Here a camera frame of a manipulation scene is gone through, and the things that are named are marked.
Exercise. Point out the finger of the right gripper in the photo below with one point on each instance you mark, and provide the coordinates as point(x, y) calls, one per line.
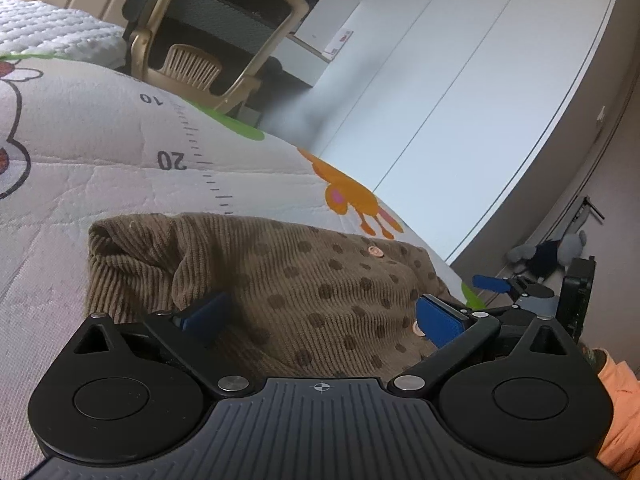
point(515, 287)

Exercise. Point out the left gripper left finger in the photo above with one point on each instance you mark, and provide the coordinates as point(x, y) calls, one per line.
point(121, 393)

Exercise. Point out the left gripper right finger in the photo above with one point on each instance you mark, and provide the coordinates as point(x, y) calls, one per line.
point(509, 384)

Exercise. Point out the brown corduroy dotted garment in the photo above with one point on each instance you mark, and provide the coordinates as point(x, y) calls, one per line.
point(305, 302)

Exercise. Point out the grey plush toy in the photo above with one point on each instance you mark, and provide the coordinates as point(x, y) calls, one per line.
point(542, 260)

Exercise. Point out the cartoon printed play mat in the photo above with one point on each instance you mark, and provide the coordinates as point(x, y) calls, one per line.
point(80, 143)

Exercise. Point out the white trash bin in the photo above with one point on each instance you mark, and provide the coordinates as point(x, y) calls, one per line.
point(248, 115)

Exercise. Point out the white box on desk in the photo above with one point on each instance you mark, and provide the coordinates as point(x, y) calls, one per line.
point(322, 28)

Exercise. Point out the white quilted mattress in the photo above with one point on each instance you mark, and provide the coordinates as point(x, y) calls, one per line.
point(36, 28)

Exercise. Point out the beige mesh office chair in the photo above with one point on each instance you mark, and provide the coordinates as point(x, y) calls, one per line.
point(209, 52)

